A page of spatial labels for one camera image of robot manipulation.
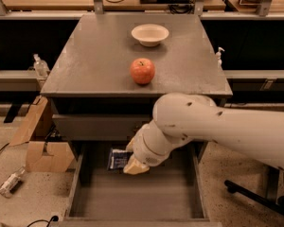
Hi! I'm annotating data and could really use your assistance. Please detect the white pump dispenser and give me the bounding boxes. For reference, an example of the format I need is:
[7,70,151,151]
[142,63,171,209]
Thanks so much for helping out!
[215,47,225,67]

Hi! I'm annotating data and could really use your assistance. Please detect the closed top drawer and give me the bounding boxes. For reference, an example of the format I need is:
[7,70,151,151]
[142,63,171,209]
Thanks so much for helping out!
[52,114,151,141]

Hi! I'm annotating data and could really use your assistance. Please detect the grey drawer cabinet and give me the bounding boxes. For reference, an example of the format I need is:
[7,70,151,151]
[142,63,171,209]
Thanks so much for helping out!
[40,12,234,227]

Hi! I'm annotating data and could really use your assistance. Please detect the black floor cable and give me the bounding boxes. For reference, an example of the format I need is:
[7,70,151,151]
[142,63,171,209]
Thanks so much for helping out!
[26,215,60,227]

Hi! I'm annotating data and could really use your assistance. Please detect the open middle drawer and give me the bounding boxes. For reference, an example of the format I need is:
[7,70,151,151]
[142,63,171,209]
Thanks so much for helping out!
[50,142,222,227]

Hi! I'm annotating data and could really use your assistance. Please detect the red apple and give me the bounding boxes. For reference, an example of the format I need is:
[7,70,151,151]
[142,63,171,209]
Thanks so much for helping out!
[130,58,155,85]

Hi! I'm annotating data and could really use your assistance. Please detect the brown cardboard box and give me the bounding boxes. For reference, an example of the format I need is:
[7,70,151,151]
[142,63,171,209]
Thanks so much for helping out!
[9,96,75,172]

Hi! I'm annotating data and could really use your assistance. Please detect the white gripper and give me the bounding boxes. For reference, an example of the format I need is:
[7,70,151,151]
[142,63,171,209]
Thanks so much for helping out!
[123,120,191,175]

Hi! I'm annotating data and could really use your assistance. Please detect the blue rxbar wrapper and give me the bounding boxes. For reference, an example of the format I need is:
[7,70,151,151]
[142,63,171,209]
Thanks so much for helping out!
[107,148,133,170]

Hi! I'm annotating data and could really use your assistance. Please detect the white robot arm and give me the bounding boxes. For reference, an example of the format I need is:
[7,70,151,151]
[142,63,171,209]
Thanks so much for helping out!
[124,93,284,175]

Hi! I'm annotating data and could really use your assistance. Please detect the grey metal shelf rail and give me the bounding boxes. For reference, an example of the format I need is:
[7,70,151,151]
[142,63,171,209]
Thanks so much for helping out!
[0,70,40,92]

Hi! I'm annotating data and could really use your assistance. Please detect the white bowl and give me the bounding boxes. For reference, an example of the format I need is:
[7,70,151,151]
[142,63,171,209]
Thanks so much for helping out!
[131,24,169,47]

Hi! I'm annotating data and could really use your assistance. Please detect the clear bottle on shelf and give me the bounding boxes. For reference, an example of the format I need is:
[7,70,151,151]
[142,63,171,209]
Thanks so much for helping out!
[33,54,50,79]

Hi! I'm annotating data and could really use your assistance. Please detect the clear bottle on floor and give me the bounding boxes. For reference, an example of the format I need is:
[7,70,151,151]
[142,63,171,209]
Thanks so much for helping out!
[0,166,26,198]

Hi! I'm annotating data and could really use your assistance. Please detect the black chair base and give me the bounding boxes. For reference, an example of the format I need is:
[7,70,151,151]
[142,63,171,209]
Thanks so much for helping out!
[224,166,284,216]

